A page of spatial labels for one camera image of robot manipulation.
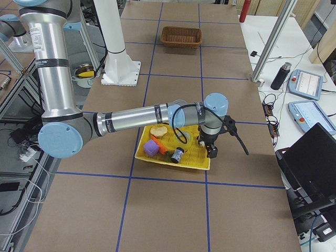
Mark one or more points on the black water bottle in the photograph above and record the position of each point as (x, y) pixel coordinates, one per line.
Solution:
(281, 76)

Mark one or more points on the toy croissant bread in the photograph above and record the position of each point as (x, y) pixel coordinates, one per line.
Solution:
(158, 132)

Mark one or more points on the brown wicker basket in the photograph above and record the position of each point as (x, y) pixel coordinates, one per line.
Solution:
(181, 37)

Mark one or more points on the black laptop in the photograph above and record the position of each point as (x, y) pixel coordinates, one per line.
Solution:
(309, 167)

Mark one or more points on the black orange usb hub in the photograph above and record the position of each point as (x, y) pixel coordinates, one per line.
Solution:
(272, 121)

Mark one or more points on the upper teach pendant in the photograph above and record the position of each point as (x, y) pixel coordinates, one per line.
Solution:
(305, 84)

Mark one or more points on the lower teach pendant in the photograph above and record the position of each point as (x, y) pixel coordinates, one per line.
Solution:
(308, 113)

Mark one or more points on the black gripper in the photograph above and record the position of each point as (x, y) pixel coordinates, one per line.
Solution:
(207, 139)

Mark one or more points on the orange toy carrot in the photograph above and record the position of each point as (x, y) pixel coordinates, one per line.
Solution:
(162, 149)

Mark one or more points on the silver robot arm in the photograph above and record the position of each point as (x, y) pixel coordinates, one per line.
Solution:
(66, 129)

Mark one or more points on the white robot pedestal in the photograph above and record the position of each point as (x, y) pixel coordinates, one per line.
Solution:
(120, 69)

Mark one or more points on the yellow plastic basket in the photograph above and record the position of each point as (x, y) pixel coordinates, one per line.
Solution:
(195, 157)

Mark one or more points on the white pot with corn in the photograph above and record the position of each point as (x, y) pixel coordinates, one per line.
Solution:
(84, 75)

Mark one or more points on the black cylindrical battery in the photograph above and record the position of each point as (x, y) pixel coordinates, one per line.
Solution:
(177, 155)

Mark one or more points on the red bottle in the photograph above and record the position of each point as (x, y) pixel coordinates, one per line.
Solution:
(244, 11)

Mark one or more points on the teach pendant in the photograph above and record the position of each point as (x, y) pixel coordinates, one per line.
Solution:
(305, 84)
(308, 113)

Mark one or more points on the purple foam cube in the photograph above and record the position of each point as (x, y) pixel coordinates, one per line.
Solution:
(151, 148)

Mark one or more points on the small black device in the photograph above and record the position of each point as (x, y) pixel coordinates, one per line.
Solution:
(253, 53)

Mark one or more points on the aluminium frame post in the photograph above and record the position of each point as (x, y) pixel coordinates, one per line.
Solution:
(274, 35)

